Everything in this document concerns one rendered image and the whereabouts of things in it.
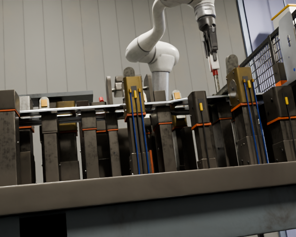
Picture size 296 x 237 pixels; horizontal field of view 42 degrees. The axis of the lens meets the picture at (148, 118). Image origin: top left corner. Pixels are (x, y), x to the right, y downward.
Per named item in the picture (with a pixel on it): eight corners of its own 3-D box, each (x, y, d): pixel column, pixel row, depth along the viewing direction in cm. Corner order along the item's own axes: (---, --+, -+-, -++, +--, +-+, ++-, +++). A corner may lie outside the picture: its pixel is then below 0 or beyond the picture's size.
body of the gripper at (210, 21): (195, 25, 173) (198, 43, 170) (200, 15, 165) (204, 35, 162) (211, 24, 174) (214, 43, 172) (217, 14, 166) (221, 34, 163)
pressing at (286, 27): (307, 91, 144) (289, 9, 151) (291, 100, 155) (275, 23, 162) (308, 91, 144) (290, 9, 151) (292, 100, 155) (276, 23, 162)
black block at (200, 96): (207, 184, 113) (193, 88, 119) (198, 186, 122) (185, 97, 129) (224, 182, 114) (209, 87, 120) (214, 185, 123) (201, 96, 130)
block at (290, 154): (294, 174, 114) (276, 83, 121) (276, 177, 126) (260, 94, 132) (316, 171, 116) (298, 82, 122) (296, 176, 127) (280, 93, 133)
